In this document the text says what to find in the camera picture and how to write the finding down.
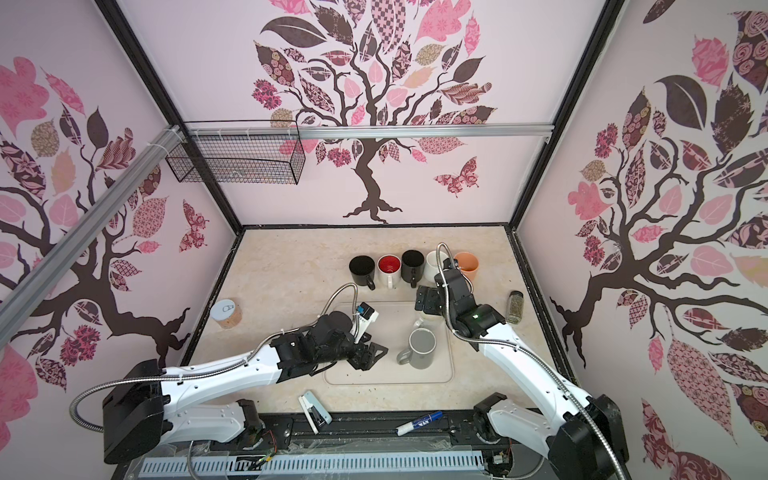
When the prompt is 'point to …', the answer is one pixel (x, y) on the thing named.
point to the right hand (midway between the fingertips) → (431, 290)
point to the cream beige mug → (418, 322)
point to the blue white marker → (421, 421)
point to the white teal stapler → (314, 411)
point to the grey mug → (422, 343)
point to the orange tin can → (226, 313)
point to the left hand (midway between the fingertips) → (378, 349)
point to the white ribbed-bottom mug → (432, 265)
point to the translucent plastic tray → (442, 370)
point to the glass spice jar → (515, 307)
